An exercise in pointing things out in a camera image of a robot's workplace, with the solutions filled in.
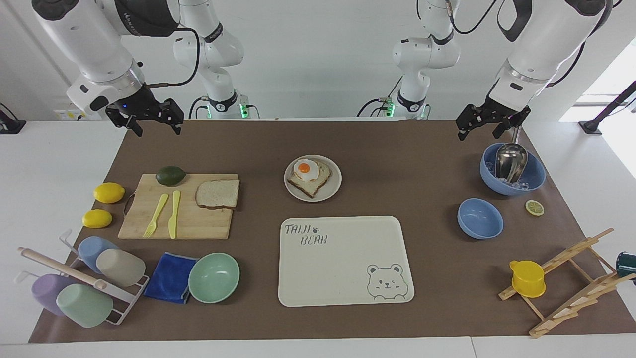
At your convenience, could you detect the dark green cup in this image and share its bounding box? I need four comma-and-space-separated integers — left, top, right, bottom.
617, 252, 636, 282

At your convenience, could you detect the white wire cup rack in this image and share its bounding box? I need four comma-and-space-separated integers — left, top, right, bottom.
15, 229, 150, 326

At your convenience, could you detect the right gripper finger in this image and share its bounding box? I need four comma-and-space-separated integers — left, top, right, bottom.
105, 106, 145, 138
158, 98, 185, 135

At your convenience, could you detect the small blue bowl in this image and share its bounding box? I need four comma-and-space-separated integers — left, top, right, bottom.
457, 198, 504, 240

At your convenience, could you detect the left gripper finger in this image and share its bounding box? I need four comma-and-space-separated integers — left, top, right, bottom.
456, 103, 491, 141
492, 106, 532, 139

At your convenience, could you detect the wooden folding rack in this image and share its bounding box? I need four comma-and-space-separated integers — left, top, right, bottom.
498, 228, 636, 339

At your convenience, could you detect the yellow lemon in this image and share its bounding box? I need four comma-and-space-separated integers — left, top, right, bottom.
82, 209, 113, 229
93, 182, 126, 204

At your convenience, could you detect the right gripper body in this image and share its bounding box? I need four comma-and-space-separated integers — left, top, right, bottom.
113, 84, 163, 120

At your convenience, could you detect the blue cup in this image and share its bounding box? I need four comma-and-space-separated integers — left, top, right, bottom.
78, 236, 120, 275

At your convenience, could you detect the cream tray with bear print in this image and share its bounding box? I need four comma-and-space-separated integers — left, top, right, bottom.
278, 215, 415, 308

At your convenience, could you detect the yellow cup with handle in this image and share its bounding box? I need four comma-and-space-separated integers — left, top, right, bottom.
509, 260, 547, 299

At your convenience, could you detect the large blue bowl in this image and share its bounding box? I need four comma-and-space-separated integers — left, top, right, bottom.
479, 143, 547, 196

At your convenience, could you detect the toast slice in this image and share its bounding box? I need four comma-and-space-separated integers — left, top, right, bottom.
287, 159, 332, 199

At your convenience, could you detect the black stand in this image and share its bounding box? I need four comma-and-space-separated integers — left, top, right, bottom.
0, 102, 27, 135
578, 81, 636, 136

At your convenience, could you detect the beige round plate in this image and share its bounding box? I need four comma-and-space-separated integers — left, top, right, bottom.
284, 154, 342, 203

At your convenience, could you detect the green bowl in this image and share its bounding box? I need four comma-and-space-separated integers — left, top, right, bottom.
188, 252, 240, 304

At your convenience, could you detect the wooden cutting board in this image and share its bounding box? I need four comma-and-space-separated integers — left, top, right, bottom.
118, 173, 239, 240

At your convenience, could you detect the green avocado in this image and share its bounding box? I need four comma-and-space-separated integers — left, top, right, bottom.
155, 166, 187, 187

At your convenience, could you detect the plain bread slice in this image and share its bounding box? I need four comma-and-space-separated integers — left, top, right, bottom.
195, 179, 240, 210

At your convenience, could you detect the fried egg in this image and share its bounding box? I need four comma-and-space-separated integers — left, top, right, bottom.
293, 158, 320, 182

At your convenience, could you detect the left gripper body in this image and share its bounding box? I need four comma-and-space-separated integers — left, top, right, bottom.
484, 95, 528, 121

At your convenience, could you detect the blue cloth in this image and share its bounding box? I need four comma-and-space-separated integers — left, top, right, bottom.
143, 252, 200, 305

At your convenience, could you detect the yellow plastic knife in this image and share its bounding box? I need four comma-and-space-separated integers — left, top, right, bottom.
168, 190, 181, 240

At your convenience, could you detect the black cable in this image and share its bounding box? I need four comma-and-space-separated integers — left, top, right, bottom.
546, 0, 625, 89
356, 76, 404, 118
188, 95, 210, 120
146, 27, 201, 90
445, 0, 498, 36

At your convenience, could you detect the metal scoop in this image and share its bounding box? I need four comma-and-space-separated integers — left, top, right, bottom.
495, 126, 529, 184

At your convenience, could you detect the beige cup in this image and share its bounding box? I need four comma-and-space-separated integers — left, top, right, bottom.
95, 248, 147, 288

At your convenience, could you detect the yellow plastic fork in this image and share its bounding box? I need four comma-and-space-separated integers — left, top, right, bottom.
143, 193, 169, 238

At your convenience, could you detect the purple cup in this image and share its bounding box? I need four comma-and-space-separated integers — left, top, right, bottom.
31, 273, 75, 318

